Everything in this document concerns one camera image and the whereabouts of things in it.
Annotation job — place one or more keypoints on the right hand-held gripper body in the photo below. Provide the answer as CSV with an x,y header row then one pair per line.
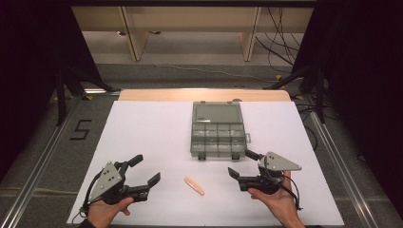
x,y
272,171

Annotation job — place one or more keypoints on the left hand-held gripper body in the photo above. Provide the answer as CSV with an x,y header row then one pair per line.
x,y
107,183

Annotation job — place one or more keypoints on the small pink stick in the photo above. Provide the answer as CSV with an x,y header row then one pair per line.
x,y
194,186

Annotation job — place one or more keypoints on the clear grey compartment box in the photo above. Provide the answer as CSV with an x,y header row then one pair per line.
x,y
218,129

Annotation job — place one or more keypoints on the person's left hand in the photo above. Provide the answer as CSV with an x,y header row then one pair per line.
x,y
106,213

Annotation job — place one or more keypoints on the person's right hand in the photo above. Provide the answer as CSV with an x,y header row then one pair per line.
x,y
276,202

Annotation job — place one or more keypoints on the white paper sheet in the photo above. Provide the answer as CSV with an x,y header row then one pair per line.
x,y
152,136

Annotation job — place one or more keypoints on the wooden table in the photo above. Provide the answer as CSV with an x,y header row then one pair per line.
x,y
177,95

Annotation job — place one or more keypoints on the black metal stand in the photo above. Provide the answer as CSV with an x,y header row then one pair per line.
x,y
61,95
318,95

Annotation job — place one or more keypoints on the dark curtain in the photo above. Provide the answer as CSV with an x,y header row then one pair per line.
x,y
28,63
364,69

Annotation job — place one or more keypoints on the beige wooden bench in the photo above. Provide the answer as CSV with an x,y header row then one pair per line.
x,y
190,19

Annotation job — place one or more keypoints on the aluminium floor rail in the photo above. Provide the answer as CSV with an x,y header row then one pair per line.
x,y
41,164
342,171

